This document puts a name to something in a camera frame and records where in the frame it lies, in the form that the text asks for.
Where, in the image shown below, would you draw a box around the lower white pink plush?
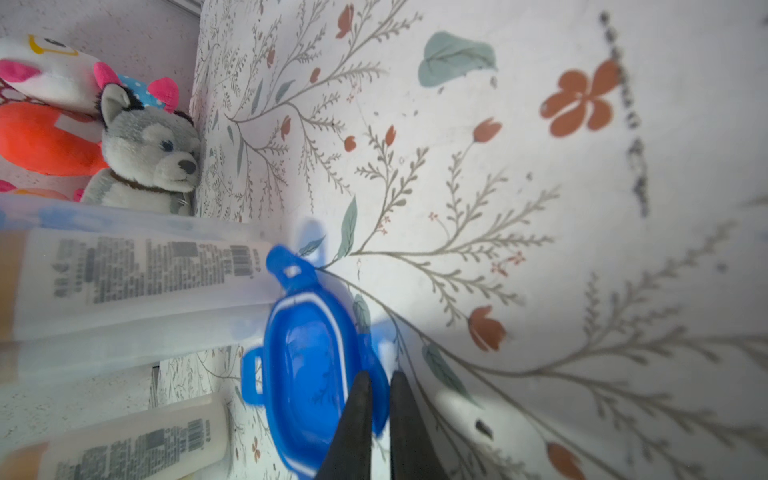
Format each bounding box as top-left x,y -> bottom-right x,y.
0,180 -> 84,202

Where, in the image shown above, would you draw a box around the white small plush dog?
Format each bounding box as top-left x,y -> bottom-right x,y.
81,84 -> 201,216

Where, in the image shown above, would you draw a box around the red plush toy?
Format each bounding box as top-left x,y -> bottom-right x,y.
1,102 -> 107,177

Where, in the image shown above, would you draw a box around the clear plastic container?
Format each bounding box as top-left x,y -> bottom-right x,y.
0,194 -> 328,391

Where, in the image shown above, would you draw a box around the upper white pink plush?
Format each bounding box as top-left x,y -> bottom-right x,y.
1,34 -> 179,114

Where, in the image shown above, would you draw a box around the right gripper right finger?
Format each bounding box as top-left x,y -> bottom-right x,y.
389,371 -> 448,480

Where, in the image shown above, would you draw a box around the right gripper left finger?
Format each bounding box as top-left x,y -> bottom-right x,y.
314,371 -> 373,480

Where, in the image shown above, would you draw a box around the blue lid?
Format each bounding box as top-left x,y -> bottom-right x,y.
240,246 -> 390,479

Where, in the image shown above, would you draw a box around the white pink plush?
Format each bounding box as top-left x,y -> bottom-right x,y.
0,180 -> 84,202
1,34 -> 179,114

